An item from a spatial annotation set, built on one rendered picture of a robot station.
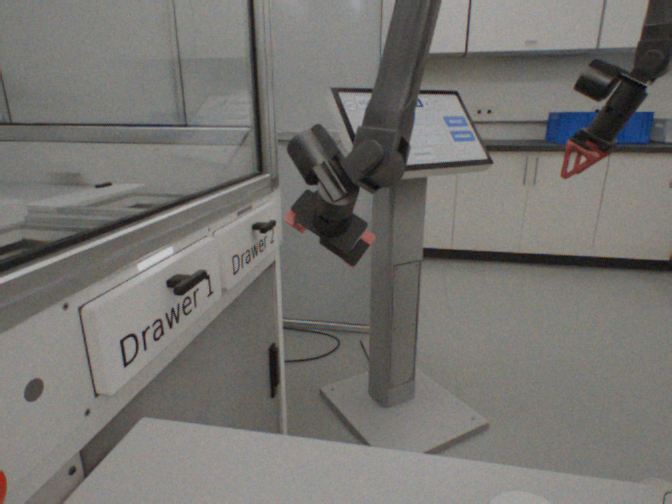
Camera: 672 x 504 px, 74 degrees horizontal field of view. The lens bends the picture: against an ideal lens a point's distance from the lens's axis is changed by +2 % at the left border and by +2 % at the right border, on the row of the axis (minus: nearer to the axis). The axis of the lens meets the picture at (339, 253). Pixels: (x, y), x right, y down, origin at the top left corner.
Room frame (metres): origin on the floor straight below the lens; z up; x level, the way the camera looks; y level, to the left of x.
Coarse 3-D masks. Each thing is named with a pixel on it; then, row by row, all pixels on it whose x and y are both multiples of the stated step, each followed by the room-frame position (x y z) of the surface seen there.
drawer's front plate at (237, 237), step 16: (272, 208) 1.00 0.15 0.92; (240, 224) 0.81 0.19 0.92; (224, 240) 0.74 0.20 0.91; (240, 240) 0.81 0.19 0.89; (256, 240) 0.89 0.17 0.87; (224, 256) 0.74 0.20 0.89; (240, 256) 0.80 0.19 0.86; (256, 256) 0.88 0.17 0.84; (224, 272) 0.74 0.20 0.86; (240, 272) 0.80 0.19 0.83; (224, 288) 0.74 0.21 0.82
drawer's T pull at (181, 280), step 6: (198, 270) 0.59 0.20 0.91; (204, 270) 0.60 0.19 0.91; (174, 276) 0.57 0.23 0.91; (180, 276) 0.57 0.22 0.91; (186, 276) 0.57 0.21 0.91; (192, 276) 0.57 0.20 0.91; (198, 276) 0.58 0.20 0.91; (204, 276) 0.59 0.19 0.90; (168, 282) 0.56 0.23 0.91; (174, 282) 0.56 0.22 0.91; (180, 282) 0.55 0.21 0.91; (186, 282) 0.55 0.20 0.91; (192, 282) 0.56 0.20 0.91; (198, 282) 0.57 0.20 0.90; (174, 288) 0.53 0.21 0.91; (180, 288) 0.53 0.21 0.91; (186, 288) 0.54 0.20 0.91; (192, 288) 0.56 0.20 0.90; (180, 294) 0.53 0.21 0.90
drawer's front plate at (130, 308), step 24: (216, 240) 0.71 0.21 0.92; (168, 264) 0.57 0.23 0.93; (192, 264) 0.63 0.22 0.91; (216, 264) 0.71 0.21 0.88; (120, 288) 0.49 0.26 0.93; (144, 288) 0.51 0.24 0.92; (168, 288) 0.56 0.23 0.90; (216, 288) 0.70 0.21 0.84; (96, 312) 0.43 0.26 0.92; (120, 312) 0.47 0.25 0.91; (144, 312) 0.51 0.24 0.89; (168, 312) 0.56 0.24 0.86; (192, 312) 0.62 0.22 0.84; (96, 336) 0.43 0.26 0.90; (120, 336) 0.46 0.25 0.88; (168, 336) 0.55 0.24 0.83; (96, 360) 0.43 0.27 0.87; (120, 360) 0.45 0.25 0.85; (144, 360) 0.49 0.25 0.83; (96, 384) 0.43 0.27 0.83; (120, 384) 0.45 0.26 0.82
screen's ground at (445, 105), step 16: (352, 96) 1.44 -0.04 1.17; (432, 96) 1.60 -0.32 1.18; (448, 96) 1.64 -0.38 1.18; (352, 112) 1.39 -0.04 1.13; (448, 112) 1.58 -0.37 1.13; (448, 128) 1.53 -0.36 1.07; (464, 128) 1.56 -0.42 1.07; (448, 144) 1.48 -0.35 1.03; (464, 144) 1.51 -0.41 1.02; (432, 160) 1.40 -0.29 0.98; (448, 160) 1.43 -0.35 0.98; (464, 160) 1.46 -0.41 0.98
